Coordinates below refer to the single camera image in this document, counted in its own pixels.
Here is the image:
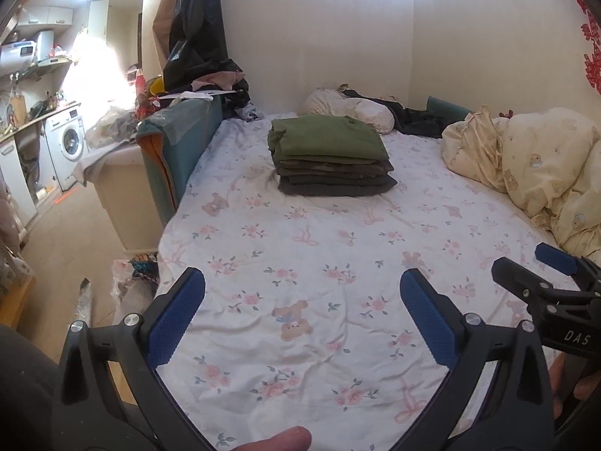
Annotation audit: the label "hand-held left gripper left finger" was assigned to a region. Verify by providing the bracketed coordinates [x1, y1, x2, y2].
[51, 267, 217, 451]

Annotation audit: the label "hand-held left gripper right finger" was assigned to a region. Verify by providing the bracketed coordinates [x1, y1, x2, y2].
[399, 268, 556, 451]

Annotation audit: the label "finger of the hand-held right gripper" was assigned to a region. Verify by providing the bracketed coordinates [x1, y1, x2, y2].
[535, 242, 601, 288]
[491, 256, 556, 302]

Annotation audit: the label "green pants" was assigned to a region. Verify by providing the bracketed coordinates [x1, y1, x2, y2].
[267, 114, 390, 163]

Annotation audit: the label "dark grey pants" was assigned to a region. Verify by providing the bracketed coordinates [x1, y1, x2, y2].
[277, 170, 399, 197]

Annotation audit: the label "person's right hand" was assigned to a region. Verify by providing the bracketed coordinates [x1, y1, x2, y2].
[548, 351, 596, 422]

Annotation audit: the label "person's left hand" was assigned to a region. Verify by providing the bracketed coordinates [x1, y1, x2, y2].
[231, 425, 313, 451]

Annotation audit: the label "clear plastic bag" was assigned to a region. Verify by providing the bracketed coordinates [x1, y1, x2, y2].
[111, 258, 158, 322]

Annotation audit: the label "blue snack bag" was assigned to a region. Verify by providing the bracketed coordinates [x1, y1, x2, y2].
[130, 253, 161, 288]

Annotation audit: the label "white and yellow tube package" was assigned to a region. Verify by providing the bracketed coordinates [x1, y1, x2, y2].
[76, 278, 95, 326]

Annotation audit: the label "cream bear print duvet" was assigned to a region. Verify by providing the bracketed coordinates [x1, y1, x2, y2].
[440, 104, 601, 266]

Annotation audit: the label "cream wooden cabinet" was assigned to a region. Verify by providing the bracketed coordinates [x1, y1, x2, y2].
[87, 150, 164, 253]

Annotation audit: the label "bed with floral sheet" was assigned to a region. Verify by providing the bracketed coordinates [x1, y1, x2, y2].
[154, 113, 583, 451]

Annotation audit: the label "wooden shelf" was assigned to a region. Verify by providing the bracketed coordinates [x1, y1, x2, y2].
[0, 254, 38, 333]

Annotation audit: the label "dark cloth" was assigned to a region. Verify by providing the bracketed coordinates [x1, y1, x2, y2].
[0, 323, 64, 451]

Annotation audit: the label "teal and orange bed board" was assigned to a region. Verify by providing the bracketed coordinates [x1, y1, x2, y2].
[135, 98, 225, 219]

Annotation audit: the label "teal cushion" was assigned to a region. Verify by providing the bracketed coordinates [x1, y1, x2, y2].
[426, 95, 474, 122]

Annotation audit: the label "black clothing heap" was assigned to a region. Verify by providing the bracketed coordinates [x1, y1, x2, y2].
[340, 85, 454, 140]

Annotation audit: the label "pink padded jacket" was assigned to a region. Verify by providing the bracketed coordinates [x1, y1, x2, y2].
[0, 179, 23, 255]

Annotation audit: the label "crumpled plastic bag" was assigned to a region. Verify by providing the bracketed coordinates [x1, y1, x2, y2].
[85, 106, 138, 152]

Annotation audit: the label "white washing machine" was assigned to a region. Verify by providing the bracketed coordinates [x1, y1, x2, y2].
[43, 104, 88, 192]

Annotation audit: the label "cream patterned pillow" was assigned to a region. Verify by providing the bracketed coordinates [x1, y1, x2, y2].
[302, 87, 396, 135]

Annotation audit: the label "kitchen countertop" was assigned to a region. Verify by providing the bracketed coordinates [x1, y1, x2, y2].
[0, 100, 82, 144]

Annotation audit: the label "wooden cutting board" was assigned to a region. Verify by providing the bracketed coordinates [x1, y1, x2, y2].
[8, 95, 27, 129]

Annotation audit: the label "black plastic bag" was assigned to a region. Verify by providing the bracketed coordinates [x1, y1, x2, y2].
[162, 0, 251, 100]

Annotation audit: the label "white water heater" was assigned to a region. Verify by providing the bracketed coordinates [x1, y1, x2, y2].
[0, 29, 56, 74]

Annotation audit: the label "red wall decoration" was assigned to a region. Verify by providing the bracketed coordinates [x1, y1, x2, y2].
[563, 0, 601, 98]

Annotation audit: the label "white wall cabinets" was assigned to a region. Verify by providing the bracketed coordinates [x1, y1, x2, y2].
[18, 5, 74, 27]

